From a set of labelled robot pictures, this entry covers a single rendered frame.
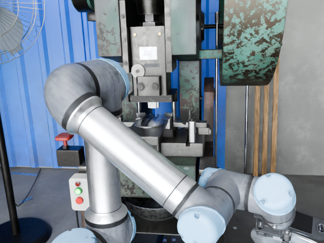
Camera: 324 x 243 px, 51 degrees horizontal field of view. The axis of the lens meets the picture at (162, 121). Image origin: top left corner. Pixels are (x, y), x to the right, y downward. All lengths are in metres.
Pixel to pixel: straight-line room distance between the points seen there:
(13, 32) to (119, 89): 1.11
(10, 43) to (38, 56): 1.06
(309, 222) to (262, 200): 0.22
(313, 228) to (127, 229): 0.47
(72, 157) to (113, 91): 0.65
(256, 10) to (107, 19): 0.59
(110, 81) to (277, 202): 0.44
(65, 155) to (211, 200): 0.89
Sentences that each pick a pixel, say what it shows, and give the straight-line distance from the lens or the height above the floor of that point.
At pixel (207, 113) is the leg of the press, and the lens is 1.75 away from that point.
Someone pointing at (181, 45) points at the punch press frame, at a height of 1.09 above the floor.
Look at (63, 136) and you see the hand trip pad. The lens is 1.41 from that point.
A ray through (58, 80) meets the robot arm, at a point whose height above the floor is 1.07.
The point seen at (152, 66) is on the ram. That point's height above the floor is 1.01.
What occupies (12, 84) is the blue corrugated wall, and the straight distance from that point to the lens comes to 3.08.
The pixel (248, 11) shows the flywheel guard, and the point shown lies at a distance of 1.08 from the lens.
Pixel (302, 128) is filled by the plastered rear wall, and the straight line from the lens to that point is 2.81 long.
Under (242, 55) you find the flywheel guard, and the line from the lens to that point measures 1.16.
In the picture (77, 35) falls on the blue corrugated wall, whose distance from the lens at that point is 2.78.
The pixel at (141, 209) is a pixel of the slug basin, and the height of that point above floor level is 0.39.
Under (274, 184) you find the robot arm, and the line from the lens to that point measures 0.69.
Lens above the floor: 1.16
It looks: 15 degrees down
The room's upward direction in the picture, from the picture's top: 2 degrees counter-clockwise
